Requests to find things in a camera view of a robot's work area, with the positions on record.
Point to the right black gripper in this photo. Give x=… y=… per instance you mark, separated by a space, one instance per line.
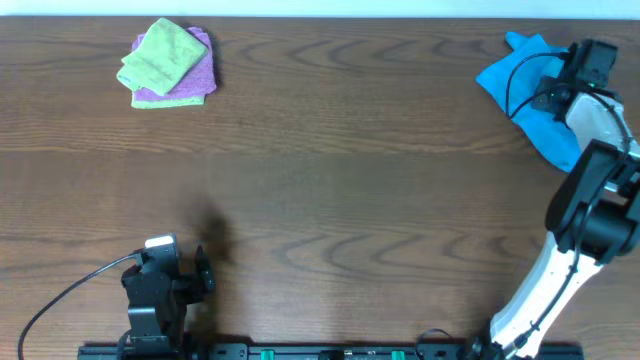
x=543 y=88

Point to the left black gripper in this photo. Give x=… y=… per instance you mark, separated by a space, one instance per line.
x=201 y=273

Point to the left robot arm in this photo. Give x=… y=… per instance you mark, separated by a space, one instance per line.
x=159 y=329

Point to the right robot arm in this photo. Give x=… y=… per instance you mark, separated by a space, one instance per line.
x=592 y=219

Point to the purple folded cloth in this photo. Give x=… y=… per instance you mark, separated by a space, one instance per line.
x=198 y=81

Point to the green folded cloth on top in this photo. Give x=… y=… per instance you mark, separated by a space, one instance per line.
x=163 y=57

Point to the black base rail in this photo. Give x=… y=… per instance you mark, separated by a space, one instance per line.
x=240 y=351

